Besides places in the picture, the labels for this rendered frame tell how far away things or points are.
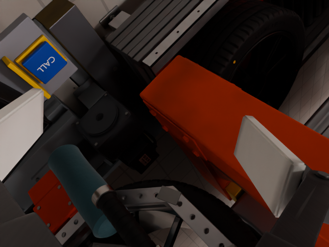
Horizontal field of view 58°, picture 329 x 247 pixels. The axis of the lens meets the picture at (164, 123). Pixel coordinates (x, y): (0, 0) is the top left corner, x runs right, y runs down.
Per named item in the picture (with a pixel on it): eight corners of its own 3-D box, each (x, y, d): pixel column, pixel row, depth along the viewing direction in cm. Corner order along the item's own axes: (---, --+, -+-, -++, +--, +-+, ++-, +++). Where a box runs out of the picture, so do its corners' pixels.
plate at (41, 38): (40, 82, 69) (42, 84, 68) (13, 60, 62) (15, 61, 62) (65, 58, 70) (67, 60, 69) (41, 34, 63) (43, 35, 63)
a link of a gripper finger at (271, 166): (292, 163, 13) (308, 164, 13) (243, 114, 20) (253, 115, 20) (274, 218, 14) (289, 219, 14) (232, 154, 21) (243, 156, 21)
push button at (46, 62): (41, 81, 68) (45, 85, 66) (18, 61, 62) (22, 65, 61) (64, 59, 69) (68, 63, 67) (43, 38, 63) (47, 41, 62)
